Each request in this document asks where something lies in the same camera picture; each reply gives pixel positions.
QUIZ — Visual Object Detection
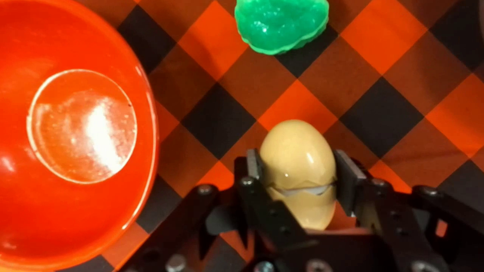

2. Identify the yellow toy egg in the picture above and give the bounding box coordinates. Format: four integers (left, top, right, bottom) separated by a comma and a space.
258, 118, 338, 231

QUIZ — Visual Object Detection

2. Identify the orange black checkered tablecloth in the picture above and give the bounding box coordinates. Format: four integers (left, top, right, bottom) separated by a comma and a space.
59, 0, 484, 272

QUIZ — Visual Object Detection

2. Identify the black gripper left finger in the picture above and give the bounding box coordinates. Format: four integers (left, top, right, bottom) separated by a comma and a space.
119, 148, 307, 272

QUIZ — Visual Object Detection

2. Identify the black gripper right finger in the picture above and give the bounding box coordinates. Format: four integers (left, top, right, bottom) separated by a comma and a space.
332, 148, 484, 272

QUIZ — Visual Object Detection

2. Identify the orange bowl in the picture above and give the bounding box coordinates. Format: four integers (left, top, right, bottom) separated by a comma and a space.
0, 0, 162, 272

